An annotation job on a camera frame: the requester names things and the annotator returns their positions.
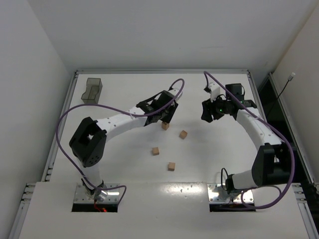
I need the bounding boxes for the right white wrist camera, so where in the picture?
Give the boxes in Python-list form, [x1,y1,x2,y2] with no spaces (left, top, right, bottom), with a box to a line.
[204,82,220,102]

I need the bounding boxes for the black wall cable with plug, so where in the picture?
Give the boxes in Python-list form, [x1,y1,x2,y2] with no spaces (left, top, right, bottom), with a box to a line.
[270,72,296,105]

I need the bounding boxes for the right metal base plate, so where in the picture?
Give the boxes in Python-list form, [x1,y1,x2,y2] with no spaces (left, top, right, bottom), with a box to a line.
[207,183,254,206]

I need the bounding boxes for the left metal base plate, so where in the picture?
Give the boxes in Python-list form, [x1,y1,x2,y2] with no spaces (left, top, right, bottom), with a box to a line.
[73,184,120,204]

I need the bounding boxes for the small wood cube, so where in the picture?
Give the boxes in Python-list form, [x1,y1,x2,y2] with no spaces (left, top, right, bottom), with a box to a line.
[179,130,188,139]
[167,162,175,171]
[152,147,160,156]

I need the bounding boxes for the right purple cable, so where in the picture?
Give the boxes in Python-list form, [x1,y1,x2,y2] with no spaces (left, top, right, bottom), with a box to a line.
[203,71,296,210]

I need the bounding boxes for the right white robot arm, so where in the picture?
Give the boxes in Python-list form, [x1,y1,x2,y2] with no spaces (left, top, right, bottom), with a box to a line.
[201,83,295,193]

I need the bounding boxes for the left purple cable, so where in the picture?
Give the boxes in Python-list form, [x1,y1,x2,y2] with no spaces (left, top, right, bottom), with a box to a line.
[55,78,185,206]

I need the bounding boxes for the long plain wood block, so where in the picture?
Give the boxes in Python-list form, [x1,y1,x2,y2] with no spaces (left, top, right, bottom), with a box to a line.
[161,122,169,130]

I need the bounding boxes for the metal base plate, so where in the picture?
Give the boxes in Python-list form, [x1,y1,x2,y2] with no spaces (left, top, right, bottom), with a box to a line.
[73,184,120,204]
[207,183,254,206]

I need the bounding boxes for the purple cable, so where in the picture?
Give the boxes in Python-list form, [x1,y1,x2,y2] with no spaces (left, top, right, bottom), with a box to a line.
[203,71,296,210]
[55,78,185,206]

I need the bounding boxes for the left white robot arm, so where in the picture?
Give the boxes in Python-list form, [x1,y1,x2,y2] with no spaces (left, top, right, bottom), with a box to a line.
[69,87,182,195]

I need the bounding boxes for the grey translucent plastic bin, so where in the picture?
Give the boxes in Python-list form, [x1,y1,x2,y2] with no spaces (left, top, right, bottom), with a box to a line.
[81,78,103,104]

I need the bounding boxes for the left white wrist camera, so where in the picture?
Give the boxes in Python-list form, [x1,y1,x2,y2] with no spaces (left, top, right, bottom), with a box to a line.
[168,89,183,102]

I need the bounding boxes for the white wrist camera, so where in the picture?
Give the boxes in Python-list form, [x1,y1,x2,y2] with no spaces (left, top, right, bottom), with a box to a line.
[168,89,183,102]
[204,82,220,102]

